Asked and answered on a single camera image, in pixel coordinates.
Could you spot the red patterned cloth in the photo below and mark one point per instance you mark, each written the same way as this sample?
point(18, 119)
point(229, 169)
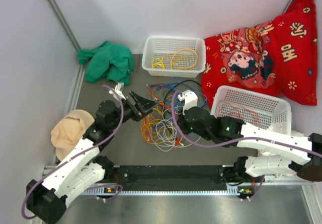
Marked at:
point(278, 57)

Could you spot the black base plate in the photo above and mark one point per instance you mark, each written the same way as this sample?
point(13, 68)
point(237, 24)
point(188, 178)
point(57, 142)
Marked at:
point(175, 178)

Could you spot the white basket at right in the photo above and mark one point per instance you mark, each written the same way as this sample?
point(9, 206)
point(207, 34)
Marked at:
point(264, 111)

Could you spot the white cloth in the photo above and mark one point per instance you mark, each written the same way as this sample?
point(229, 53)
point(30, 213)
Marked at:
point(299, 133)

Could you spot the white basket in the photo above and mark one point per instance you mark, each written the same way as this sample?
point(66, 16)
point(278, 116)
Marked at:
point(167, 56)
point(264, 111)

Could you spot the beige cloth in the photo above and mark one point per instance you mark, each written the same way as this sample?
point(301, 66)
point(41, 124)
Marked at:
point(69, 130)

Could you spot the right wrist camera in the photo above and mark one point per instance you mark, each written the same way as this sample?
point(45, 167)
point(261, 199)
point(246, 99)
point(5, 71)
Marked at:
point(189, 98)

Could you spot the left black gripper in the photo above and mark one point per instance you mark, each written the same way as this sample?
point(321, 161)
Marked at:
point(143, 106)

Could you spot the green cloth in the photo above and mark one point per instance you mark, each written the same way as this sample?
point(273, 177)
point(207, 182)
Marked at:
point(110, 61)

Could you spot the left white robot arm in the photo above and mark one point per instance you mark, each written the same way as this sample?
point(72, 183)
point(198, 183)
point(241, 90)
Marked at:
point(49, 198)

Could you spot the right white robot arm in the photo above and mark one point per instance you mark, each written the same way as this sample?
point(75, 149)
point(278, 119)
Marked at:
point(229, 131)

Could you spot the grey slotted cable duct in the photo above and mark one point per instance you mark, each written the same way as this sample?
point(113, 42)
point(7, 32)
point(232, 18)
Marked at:
point(227, 191)

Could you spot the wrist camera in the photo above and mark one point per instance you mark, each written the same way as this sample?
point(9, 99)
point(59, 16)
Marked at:
point(118, 92)
point(189, 98)

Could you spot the white basket at back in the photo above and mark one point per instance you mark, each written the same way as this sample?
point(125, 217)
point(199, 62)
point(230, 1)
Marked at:
point(167, 56)

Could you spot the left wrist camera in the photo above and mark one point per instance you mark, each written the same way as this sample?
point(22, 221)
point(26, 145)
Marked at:
point(118, 92)

